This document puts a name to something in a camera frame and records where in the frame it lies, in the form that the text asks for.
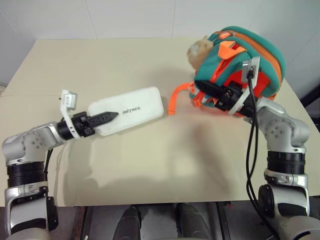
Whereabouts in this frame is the dark rounded shape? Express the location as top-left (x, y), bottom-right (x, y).
top-left (116, 204), bottom-right (144, 240)

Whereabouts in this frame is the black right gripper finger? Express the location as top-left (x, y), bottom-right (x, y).
top-left (202, 97), bottom-right (224, 109)
top-left (194, 79), bottom-right (227, 100)

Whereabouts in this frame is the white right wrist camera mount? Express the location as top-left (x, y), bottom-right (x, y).
top-left (229, 56), bottom-right (261, 117)

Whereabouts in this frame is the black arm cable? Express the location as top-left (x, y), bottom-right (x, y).
top-left (245, 66), bottom-right (276, 240)
top-left (43, 148), bottom-right (55, 176)

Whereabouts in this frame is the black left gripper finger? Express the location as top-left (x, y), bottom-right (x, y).
top-left (89, 111), bottom-right (119, 128)

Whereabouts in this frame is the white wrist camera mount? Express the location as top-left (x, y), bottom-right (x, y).
top-left (229, 56), bottom-right (261, 117)
top-left (59, 88), bottom-right (81, 140)

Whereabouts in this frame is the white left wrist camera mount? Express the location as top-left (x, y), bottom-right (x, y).
top-left (59, 88), bottom-right (81, 140)

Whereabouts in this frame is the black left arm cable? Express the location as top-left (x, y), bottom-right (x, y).
top-left (43, 148), bottom-right (55, 176)

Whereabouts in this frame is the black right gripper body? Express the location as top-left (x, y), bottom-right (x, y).
top-left (218, 81), bottom-right (245, 113)

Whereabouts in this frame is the orange and teal backpack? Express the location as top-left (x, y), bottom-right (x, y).
top-left (167, 25), bottom-right (287, 117)

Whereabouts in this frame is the white rectangular box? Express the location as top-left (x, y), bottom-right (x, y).
top-left (87, 86), bottom-right (165, 137)

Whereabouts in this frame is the beige plush toy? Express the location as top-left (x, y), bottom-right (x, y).
top-left (186, 34), bottom-right (215, 74)

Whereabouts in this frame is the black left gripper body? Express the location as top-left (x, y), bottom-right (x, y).
top-left (71, 112), bottom-right (98, 138)

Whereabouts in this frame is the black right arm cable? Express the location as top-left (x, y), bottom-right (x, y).
top-left (245, 66), bottom-right (276, 240)

